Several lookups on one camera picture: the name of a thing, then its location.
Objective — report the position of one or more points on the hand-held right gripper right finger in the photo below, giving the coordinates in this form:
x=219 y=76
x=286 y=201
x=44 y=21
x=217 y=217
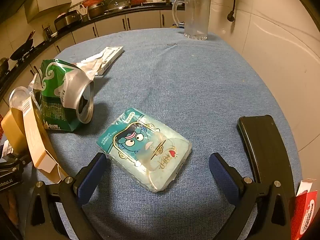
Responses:
x=225 y=177

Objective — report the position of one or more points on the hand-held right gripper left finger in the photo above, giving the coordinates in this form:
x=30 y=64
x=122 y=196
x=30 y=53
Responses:
x=91 y=177

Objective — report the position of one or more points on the teal cartoon tissue pack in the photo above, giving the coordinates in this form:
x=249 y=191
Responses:
x=140 y=152

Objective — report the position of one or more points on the open brown cardboard box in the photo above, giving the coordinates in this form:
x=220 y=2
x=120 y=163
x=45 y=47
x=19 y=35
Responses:
x=35 y=140

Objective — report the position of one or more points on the black smartphone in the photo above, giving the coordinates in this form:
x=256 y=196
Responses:
x=265 y=145

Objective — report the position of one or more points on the clear plastic wrapper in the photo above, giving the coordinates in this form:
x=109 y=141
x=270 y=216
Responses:
x=18 y=96

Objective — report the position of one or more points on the crushed green drink can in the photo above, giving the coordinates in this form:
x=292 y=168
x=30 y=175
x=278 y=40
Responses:
x=51 y=105

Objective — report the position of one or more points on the red white box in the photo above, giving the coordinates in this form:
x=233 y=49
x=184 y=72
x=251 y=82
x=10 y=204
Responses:
x=303 y=212

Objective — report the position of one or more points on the crushed silver green can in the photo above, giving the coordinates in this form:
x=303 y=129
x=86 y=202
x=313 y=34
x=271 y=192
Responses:
x=75 y=90

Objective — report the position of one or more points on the black frying pan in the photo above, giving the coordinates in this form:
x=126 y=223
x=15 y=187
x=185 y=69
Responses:
x=22 y=47

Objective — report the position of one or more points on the flat white printed box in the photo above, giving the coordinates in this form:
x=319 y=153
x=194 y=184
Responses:
x=113 y=54

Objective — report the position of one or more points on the black kitchen counter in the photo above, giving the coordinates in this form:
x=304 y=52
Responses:
x=75 y=25

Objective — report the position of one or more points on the beige lower kitchen cabinets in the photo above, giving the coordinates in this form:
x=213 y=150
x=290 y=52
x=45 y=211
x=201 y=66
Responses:
x=112 y=25

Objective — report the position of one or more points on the metal box appliance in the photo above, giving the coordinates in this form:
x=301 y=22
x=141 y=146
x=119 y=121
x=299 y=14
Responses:
x=67 y=20

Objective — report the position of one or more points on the blue yellow bag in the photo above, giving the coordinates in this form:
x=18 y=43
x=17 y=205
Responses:
x=176 y=26

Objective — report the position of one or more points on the clear glass mug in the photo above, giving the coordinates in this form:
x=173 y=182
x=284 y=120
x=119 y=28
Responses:
x=197 y=17

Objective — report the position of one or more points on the chopsticks holder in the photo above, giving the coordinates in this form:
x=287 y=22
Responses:
x=85 y=13

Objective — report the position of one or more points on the metal cooking pot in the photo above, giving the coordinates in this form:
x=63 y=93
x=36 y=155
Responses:
x=96 y=10

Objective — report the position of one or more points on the beige upper kitchen cabinet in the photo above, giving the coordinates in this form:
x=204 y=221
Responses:
x=47 y=0

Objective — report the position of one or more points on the glass pot lid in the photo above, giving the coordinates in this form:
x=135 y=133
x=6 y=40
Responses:
x=117 y=5

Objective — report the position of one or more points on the red basin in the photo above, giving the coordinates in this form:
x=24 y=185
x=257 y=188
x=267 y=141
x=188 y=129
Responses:
x=93 y=0

